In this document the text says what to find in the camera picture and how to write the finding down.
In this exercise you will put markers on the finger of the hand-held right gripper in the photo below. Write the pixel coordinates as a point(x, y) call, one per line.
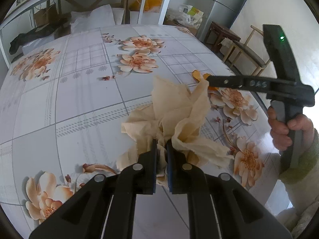
point(236, 82)

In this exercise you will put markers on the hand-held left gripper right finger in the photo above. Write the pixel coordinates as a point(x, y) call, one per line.
point(169, 159)

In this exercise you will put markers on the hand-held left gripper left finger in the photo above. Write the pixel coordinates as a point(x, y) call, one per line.
point(154, 159)

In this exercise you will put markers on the orange peel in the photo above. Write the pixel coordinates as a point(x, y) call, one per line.
point(197, 74)

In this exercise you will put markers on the beige tissue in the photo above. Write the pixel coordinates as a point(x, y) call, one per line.
point(174, 104)

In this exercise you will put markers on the person's right forearm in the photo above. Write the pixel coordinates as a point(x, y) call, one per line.
point(306, 174)

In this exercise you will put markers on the person's right hand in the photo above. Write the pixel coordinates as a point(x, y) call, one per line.
point(279, 134)

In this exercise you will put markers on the wooden chair with grey cushion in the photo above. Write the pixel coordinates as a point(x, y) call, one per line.
point(249, 52)

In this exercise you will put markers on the dark wooden stool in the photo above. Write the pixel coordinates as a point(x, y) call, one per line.
point(224, 29)

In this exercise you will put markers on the white mattress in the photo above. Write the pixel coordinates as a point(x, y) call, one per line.
point(269, 5)

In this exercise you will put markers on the grey refrigerator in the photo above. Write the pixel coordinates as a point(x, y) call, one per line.
point(224, 5)

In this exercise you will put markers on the white plastic bag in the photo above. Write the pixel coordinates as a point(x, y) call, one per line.
point(189, 13)

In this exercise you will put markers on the floral tablecloth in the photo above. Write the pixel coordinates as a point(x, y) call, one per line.
point(87, 92)

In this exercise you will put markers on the white storage box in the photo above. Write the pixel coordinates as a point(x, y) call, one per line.
point(149, 18)

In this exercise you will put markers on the white woven sack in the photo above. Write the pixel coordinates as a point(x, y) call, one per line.
point(94, 17)

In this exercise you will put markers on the black cloth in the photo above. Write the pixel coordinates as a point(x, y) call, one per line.
point(32, 36)

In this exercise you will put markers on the brown cardboard box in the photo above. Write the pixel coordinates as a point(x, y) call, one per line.
point(43, 16)

